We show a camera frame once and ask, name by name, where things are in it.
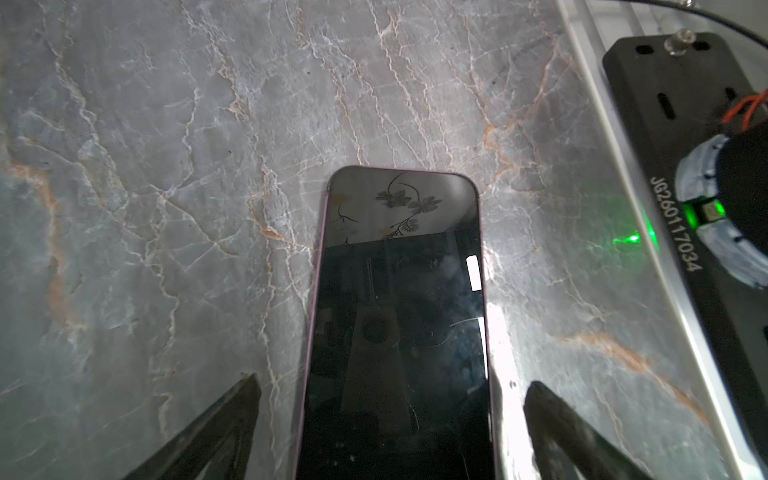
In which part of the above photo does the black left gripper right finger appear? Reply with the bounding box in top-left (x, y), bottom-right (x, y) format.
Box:
top-left (524, 381), bottom-right (649, 479)

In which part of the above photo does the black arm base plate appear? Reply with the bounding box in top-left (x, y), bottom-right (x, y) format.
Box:
top-left (602, 33), bottom-right (767, 458)

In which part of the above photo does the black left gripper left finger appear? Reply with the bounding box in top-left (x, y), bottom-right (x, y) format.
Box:
top-left (126, 374), bottom-right (261, 479)

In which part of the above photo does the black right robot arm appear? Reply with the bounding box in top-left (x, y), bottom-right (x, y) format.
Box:
top-left (675, 122), bottom-right (767, 289)

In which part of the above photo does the purple cased phone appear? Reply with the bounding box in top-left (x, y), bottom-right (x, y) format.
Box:
top-left (295, 166), bottom-right (496, 479)

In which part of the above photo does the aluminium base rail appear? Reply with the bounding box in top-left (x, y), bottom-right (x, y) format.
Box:
top-left (559, 1), bottom-right (767, 479)

